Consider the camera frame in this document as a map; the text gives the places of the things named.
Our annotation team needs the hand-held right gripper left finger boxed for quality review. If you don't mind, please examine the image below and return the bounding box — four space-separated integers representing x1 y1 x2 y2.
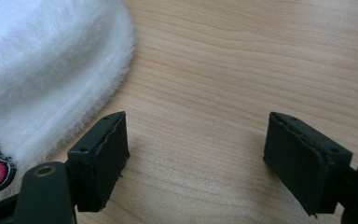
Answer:
66 110 131 213

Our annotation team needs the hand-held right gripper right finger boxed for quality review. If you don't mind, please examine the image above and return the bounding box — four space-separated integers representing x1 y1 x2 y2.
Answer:
262 111 354 217

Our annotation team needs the white fluffy hat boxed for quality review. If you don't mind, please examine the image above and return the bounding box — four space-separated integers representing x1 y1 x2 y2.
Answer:
0 0 136 206

